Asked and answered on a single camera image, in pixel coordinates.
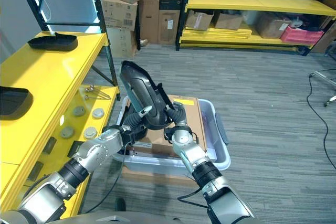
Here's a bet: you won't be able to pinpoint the silver chair base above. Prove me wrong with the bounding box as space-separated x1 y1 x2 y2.
309 69 336 107

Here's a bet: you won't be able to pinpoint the robot torso grey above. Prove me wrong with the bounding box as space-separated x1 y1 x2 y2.
0 209 211 224

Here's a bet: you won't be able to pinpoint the robot dark foot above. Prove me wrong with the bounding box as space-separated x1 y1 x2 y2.
115 197 127 212

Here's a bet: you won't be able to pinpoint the pale printed cardboard box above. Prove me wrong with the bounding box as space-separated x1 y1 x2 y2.
106 28 139 58

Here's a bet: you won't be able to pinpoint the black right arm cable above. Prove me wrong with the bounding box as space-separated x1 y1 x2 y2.
176 189 208 209

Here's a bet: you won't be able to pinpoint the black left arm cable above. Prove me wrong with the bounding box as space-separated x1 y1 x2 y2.
78 141 135 215

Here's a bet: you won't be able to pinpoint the small black square part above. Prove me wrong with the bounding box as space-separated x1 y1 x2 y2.
27 161 45 182
43 136 57 155
67 141 84 158

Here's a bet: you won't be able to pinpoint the cardboard box white label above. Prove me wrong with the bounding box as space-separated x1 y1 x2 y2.
255 14 291 39

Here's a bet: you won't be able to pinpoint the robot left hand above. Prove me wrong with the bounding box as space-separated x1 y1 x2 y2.
122 105 153 138

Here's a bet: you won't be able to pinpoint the flat cardboard under box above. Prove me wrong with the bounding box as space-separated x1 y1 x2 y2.
121 166 198 187

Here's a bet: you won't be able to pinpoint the translucent grey plastic box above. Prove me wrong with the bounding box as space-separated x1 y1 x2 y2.
111 95 232 176

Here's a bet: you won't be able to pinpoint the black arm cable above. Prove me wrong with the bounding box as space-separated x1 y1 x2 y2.
78 141 135 215
176 189 208 209

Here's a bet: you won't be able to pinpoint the long yellow storage shelf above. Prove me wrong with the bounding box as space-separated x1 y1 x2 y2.
175 0 336 57

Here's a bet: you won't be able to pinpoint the black floor cable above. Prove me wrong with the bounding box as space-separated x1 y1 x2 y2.
306 68 336 170

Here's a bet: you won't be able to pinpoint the leaning brown cardboard box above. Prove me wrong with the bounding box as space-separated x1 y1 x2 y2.
311 21 336 54

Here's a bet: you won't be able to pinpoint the black sole-shaped part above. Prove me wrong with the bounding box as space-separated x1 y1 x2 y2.
27 32 78 51
0 86 34 121
119 60 175 130

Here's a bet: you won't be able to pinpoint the metal screws and rods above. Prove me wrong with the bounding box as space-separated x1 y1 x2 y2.
83 84 112 101

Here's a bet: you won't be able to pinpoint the round grey disc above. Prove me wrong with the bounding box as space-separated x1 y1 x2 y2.
59 126 76 139
91 108 105 120
83 126 99 139
72 105 86 118

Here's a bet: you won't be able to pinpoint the tall brown cardboard box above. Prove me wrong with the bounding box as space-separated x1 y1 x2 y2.
138 0 160 45

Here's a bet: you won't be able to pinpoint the flat cardboard sheet yellow label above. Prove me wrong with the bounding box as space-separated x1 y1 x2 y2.
123 94 208 156

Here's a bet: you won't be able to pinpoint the pink plastic crate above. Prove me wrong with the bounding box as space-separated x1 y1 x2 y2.
280 25 325 46

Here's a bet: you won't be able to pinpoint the open cardboard box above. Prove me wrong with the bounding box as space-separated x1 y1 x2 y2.
213 10 244 31
185 9 214 31

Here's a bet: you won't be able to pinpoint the yellow shelf black frame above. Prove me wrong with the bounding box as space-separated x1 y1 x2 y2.
0 0 121 222

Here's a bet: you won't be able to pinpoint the brown box black band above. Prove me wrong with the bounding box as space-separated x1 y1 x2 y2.
157 0 183 45

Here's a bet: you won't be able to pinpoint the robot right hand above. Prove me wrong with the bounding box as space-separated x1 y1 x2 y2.
163 101 188 128

